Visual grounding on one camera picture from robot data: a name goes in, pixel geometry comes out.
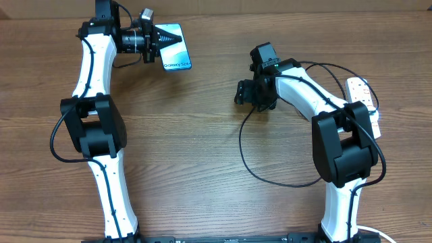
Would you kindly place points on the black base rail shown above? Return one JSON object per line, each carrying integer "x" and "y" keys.
{"x": 236, "y": 239}

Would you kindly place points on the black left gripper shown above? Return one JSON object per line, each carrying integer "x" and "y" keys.
{"x": 163, "y": 40}

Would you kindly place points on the Samsung Galaxy S24 smartphone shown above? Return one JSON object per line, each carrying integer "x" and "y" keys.
{"x": 175, "y": 57}

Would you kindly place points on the white power strip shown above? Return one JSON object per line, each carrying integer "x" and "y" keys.
{"x": 357, "y": 90}

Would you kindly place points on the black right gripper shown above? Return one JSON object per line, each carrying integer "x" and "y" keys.
{"x": 245, "y": 96}

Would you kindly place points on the white charger plug adapter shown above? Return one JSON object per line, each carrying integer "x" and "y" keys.
{"x": 373, "y": 115}

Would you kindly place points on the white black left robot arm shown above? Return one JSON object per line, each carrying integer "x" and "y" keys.
{"x": 95, "y": 125}

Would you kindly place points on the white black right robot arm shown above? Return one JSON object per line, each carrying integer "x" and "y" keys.
{"x": 343, "y": 140}

